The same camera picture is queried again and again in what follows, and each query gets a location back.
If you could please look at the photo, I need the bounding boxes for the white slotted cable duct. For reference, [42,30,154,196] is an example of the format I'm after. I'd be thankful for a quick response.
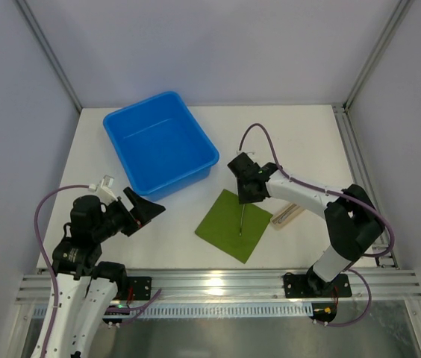
[139,301,314,319]

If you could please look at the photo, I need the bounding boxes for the aluminium front rail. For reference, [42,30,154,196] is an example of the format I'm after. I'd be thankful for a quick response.
[14,268,421,305]

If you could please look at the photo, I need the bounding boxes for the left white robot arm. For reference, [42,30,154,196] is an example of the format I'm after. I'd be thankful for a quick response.
[32,184,165,357]

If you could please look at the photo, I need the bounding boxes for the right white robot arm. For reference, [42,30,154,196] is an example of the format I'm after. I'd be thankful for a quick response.
[228,153,384,298]

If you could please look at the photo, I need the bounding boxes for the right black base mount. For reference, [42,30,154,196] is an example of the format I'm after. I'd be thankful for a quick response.
[283,272,352,298]

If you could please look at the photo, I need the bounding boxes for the beige cutlery tray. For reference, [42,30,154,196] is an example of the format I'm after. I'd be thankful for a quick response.
[270,203,305,230]

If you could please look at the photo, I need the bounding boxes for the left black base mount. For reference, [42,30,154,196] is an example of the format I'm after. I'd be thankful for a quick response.
[124,276,152,301]

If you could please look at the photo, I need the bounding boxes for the right aluminium side rail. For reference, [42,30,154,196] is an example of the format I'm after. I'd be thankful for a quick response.
[332,104,399,270]

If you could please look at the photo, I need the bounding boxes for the green paper napkin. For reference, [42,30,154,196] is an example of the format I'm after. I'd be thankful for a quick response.
[195,189,272,263]

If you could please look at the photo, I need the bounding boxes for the silver table knife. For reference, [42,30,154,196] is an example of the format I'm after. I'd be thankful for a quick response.
[274,207,303,225]

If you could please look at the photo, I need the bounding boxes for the blue plastic bin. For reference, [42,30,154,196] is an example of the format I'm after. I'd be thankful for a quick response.
[103,91,219,201]

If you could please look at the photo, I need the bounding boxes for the left aluminium frame post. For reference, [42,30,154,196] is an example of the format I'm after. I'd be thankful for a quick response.
[13,0,83,113]

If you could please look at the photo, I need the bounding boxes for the aluminium frame post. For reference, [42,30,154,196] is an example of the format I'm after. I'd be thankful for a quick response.
[343,0,414,112]
[13,0,83,113]

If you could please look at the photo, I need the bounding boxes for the silver fork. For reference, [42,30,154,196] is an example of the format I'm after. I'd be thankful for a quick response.
[239,204,246,237]

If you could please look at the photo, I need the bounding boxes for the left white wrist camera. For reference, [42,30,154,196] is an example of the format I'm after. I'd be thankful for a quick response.
[87,175,117,205]

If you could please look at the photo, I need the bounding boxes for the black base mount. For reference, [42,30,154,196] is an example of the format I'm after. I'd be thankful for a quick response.
[124,276,152,301]
[283,272,352,298]

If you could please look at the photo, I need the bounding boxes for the right aluminium frame post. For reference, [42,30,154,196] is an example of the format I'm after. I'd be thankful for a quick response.
[343,0,414,112]

